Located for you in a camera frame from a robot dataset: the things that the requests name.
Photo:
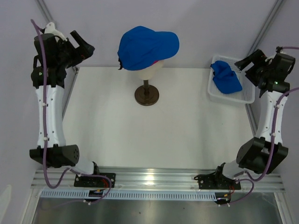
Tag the right corner aluminium profile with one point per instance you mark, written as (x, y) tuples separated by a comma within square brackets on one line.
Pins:
[(274, 12)]

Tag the white perforated plastic basket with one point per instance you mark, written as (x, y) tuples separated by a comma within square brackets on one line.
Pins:
[(246, 96)]

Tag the aluminium extrusion rail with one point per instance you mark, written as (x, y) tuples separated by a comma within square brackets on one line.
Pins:
[(153, 179)]

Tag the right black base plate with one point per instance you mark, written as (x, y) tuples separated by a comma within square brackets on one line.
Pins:
[(208, 183)]

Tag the white slotted cable duct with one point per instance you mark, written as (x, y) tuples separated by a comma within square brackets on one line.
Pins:
[(130, 195)]

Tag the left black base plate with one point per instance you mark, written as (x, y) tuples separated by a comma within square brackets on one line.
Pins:
[(95, 182)]

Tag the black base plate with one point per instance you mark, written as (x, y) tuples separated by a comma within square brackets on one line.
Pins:
[(208, 183), (95, 182)]

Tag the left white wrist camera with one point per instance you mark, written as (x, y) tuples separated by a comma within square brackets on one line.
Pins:
[(51, 29)]

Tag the left corner aluminium profile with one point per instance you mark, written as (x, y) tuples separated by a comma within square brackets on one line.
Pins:
[(48, 17)]

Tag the cream mannequin head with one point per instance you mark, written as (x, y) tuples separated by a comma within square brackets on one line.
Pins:
[(149, 72)]

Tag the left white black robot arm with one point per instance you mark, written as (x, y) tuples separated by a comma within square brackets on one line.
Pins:
[(55, 54)]

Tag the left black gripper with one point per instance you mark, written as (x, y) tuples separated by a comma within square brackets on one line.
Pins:
[(85, 50)]

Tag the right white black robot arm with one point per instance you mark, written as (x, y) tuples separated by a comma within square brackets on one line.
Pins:
[(265, 151)]

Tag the corner aluminium profile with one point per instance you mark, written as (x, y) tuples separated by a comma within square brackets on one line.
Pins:
[(48, 17), (274, 12)]

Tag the blue baseball cap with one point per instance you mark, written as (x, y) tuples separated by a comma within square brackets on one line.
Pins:
[(140, 47), (225, 78)]

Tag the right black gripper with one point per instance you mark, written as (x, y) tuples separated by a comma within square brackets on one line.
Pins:
[(259, 57)]

